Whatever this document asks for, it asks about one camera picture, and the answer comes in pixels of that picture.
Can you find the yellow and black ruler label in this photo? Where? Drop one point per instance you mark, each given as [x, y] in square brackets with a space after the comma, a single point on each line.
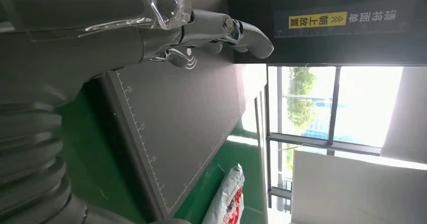
[337, 19]

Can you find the grey plastic package red print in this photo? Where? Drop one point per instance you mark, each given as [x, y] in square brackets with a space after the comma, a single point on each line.
[226, 195]

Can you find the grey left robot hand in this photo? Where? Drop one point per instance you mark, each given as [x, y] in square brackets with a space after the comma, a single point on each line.
[83, 32]

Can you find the black scale platform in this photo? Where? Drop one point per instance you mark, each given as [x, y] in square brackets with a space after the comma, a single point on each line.
[180, 122]

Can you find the dark green table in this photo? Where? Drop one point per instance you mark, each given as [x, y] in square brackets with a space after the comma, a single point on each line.
[93, 155]

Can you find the white panel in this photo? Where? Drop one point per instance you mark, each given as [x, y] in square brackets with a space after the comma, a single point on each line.
[360, 192]

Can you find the black scanner column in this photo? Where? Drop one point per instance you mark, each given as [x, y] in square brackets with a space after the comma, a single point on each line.
[333, 45]

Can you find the dark window frame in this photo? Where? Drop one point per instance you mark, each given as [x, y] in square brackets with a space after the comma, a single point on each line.
[333, 105]

